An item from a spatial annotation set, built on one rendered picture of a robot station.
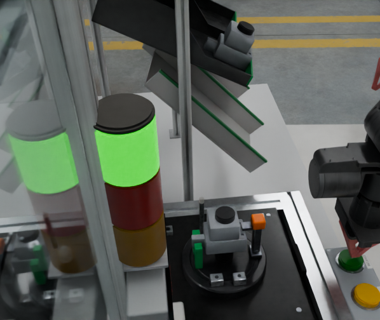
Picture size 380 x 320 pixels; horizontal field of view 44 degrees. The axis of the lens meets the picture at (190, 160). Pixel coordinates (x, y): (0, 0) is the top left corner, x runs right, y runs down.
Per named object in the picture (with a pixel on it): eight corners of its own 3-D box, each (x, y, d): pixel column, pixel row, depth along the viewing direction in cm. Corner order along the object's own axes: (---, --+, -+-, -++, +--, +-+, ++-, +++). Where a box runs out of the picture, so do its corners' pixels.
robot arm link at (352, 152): (426, 140, 57) (398, 106, 64) (333, 143, 57) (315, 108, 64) (401, 213, 64) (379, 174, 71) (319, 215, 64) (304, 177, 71)
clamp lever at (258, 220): (260, 244, 77) (263, 212, 73) (262, 253, 76) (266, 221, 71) (238, 246, 77) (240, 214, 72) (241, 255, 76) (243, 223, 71)
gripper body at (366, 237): (358, 251, 69) (369, 216, 64) (334, 202, 76) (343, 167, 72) (400, 246, 69) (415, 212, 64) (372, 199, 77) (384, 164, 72)
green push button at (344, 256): (356, 254, 81) (358, 247, 80) (365, 273, 78) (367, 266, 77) (333, 256, 81) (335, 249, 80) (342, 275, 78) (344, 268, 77)
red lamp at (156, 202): (161, 187, 43) (157, 146, 40) (164, 228, 39) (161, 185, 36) (107, 192, 43) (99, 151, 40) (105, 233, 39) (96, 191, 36)
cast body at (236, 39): (244, 60, 87) (262, 27, 83) (244, 71, 84) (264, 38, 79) (203, 41, 85) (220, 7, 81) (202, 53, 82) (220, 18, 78)
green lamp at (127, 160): (157, 145, 40) (154, 96, 37) (161, 184, 36) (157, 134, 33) (99, 150, 40) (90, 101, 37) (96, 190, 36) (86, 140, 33)
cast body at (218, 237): (241, 230, 77) (243, 200, 72) (246, 251, 73) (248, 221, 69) (190, 235, 76) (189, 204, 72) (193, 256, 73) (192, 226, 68)
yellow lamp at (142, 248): (164, 224, 46) (161, 188, 43) (168, 265, 43) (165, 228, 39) (114, 228, 46) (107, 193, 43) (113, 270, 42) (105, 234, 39)
